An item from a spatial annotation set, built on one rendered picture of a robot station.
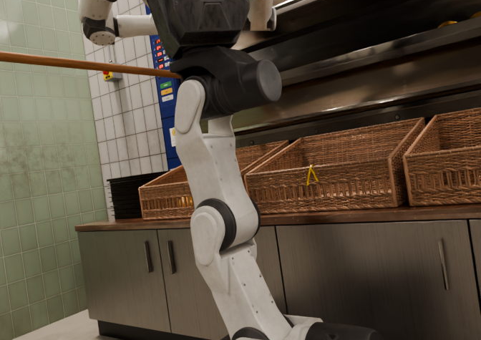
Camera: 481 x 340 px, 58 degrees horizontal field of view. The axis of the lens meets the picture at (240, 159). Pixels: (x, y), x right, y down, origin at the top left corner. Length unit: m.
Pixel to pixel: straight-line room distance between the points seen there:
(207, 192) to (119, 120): 1.78
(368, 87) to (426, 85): 0.23
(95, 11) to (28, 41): 1.64
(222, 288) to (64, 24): 2.37
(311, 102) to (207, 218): 1.04
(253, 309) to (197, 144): 0.45
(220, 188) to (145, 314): 1.07
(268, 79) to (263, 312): 0.61
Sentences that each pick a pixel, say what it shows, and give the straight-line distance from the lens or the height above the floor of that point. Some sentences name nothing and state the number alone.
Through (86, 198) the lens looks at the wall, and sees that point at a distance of 3.02.
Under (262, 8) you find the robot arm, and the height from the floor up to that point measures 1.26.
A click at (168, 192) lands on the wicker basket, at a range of 1.90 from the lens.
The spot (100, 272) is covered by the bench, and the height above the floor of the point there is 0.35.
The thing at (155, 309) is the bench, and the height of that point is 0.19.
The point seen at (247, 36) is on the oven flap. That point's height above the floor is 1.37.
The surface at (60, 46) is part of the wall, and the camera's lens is 3.13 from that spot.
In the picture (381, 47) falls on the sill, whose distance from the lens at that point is 1.92.
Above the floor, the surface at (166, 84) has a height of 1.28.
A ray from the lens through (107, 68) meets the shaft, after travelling 1.66.
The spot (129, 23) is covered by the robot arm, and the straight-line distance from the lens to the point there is 1.52.
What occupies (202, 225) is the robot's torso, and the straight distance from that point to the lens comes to 1.15.
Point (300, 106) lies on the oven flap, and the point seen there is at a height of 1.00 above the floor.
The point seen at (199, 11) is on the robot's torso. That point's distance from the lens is 1.13.
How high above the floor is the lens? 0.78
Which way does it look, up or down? level
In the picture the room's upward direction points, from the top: 8 degrees counter-clockwise
